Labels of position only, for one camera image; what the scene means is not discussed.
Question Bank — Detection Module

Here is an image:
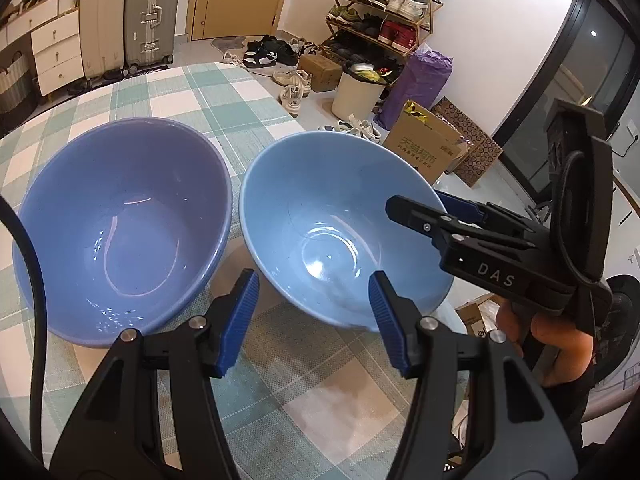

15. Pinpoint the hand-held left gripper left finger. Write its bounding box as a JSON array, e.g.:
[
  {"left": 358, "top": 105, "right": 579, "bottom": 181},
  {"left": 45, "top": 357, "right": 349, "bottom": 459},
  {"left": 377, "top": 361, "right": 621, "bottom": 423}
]
[{"left": 47, "top": 269, "right": 261, "bottom": 480}]

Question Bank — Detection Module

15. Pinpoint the printed cardboard box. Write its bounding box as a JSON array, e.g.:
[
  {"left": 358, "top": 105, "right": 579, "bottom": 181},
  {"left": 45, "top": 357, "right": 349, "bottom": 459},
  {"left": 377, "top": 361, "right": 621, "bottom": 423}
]
[{"left": 382, "top": 100, "right": 463, "bottom": 186}]

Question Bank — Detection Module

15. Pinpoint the small cardboard box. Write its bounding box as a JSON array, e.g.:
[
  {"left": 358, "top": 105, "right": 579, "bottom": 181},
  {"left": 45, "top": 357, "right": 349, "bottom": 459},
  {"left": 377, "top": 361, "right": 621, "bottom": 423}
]
[{"left": 455, "top": 294, "right": 503, "bottom": 338}]

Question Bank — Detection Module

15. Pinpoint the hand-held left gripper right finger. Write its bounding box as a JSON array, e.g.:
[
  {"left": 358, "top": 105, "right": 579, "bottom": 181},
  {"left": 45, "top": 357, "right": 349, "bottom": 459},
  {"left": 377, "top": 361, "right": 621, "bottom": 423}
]
[{"left": 368, "top": 270, "right": 583, "bottom": 480}]

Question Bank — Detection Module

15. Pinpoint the purple plastic bag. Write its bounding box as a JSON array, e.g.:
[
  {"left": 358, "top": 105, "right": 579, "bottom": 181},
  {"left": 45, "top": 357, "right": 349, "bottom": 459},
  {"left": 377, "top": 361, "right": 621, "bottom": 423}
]
[{"left": 375, "top": 45, "right": 455, "bottom": 131}]

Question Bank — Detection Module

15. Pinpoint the shoe rack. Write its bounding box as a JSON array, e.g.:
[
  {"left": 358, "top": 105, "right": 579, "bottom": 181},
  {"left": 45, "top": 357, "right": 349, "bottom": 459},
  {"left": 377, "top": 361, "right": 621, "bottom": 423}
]
[{"left": 320, "top": 0, "right": 446, "bottom": 68}]

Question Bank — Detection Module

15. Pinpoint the brown cardboard box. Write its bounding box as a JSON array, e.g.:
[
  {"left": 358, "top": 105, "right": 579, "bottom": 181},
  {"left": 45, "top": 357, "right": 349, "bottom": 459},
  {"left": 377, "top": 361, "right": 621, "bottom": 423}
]
[{"left": 297, "top": 53, "right": 343, "bottom": 93}]

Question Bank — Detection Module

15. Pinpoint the black framed glass door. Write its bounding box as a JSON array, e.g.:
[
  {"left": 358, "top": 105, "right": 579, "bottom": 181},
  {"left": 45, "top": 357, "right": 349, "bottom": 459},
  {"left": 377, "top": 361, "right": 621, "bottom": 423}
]
[{"left": 492, "top": 0, "right": 640, "bottom": 201}]

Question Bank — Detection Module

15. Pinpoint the pile of loose shoes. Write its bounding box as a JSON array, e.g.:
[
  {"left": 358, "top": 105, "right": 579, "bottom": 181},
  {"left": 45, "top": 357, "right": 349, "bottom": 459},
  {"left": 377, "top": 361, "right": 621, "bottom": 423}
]
[{"left": 222, "top": 35, "right": 383, "bottom": 141}]

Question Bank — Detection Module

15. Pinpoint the silver suitcase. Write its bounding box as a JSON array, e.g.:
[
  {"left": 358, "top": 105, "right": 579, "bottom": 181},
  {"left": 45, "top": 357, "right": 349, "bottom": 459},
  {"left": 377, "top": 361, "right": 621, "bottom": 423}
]
[{"left": 124, "top": 0, "right": 182, "bottom": 73}]

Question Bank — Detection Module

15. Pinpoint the woven laundry basket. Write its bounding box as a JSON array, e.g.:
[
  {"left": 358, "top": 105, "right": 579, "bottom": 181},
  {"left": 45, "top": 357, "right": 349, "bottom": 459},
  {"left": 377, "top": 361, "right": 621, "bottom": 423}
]
[{"left": 0, "top": 50, "right": 38, "bottom": 116}]

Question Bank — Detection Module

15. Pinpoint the person's right hand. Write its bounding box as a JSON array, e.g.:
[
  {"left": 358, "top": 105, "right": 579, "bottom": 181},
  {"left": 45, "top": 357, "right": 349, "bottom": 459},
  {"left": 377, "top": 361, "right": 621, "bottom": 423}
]
[{"left": 497, "top": 299, "right": 597, "bottom": 388}]

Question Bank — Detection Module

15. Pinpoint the black cable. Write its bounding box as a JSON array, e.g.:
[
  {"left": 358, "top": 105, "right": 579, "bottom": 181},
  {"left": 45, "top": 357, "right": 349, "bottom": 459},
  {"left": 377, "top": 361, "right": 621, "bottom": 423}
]
[{"left": 0, "top": 195, "right": 48, "bottom": 456}]

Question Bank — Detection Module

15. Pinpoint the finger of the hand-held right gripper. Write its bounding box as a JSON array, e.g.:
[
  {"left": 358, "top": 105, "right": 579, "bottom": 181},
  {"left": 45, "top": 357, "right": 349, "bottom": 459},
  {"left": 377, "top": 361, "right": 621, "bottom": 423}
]
[
  {"left": 386, "top": 195, "right": 533, "bottom": 257},
  {"left": 434, "top": 190, "right": 540, "bottom": 242}
]

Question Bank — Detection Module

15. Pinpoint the dark blue bowl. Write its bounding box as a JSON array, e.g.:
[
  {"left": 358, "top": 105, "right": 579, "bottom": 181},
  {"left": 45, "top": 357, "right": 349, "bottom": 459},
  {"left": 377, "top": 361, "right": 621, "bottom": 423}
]
[{"left": 12, "top": 117, "right": 233, "bottom": 350}]

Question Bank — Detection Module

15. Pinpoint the white drawer unit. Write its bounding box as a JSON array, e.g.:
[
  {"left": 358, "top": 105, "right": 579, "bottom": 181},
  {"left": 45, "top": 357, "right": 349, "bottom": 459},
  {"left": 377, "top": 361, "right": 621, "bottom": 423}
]
[{"left": 31, "top": 7, "right": 86, "bottom": 97}]

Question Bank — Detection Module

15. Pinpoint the white trash bin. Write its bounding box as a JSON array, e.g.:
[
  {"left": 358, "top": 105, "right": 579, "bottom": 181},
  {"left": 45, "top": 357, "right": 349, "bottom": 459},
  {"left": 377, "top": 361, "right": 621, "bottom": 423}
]
[{"left": 331, "top": 62, "right": 388, "bottom": 121}]

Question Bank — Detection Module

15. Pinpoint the white curved desk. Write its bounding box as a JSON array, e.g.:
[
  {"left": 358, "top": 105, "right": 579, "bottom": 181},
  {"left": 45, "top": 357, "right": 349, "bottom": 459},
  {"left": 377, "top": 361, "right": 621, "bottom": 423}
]
[{"left": 0, "top": 0, "right": 81, "bottom": 48}]

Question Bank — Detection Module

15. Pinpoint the patterned flat box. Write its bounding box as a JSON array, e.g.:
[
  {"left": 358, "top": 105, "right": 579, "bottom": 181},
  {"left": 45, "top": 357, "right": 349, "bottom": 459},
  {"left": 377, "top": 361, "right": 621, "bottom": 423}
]
[{"left": 430, "top": 96, "right": 503, "bottom": 188}]

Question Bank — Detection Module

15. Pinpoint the light blue bowl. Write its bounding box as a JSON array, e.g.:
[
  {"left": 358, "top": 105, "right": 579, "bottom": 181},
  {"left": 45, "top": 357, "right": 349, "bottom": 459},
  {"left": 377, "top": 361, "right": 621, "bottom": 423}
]
[{"left": 238, "top": 131, "right": 456, "bottom": 333}]

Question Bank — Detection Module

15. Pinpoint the beige suitcase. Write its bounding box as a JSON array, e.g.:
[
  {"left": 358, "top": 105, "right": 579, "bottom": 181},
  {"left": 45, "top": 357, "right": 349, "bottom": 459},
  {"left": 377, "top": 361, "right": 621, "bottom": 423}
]
[{"left": 79, "top": 0, "right": 128, "bottom": 83}]

